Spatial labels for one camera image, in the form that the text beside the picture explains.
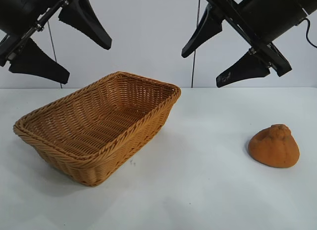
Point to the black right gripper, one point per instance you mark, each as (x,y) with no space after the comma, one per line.
(267,14)

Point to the orange-brown bread loaf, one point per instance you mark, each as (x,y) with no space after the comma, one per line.
(272,151)

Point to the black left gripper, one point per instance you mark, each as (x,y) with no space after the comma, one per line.
(22,10)

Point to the woven wicker basket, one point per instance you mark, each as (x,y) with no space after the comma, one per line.
(99,121)

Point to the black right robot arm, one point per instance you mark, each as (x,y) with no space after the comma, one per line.
(309,2)

